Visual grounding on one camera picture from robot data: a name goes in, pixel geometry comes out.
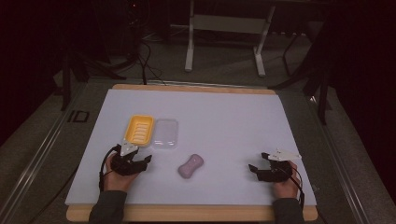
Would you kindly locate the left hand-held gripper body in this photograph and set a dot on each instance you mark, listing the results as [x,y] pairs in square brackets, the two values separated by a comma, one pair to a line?
[124,166]

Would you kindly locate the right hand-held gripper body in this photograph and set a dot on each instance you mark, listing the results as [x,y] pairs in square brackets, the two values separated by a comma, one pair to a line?
[275,173]

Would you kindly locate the yellow soap dish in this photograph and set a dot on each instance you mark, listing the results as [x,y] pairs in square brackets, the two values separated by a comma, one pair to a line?
[139,130]

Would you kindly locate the pink soap bar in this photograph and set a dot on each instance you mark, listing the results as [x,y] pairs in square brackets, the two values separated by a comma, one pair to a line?
[190,166]

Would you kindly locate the person's left hand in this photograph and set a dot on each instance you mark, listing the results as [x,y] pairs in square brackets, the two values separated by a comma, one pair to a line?
[116,180]

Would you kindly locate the person's right hand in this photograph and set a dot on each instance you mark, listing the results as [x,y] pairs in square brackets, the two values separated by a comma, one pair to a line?
[287,186]

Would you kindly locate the clear plastic lid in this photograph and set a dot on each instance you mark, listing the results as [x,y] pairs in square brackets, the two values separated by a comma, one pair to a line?
[165,133]

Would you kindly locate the white table mat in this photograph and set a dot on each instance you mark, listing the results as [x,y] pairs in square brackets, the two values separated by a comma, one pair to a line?
[224,124]

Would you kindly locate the black tripod stand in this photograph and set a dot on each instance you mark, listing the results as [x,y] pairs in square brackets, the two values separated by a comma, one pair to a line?
[322,93]

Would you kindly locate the metal floor rail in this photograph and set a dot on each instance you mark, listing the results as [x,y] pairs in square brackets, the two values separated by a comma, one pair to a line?
[339,161]
[34,158]

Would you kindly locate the white metal stand frame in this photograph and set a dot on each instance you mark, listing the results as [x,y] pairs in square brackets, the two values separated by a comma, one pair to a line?
[229,24]

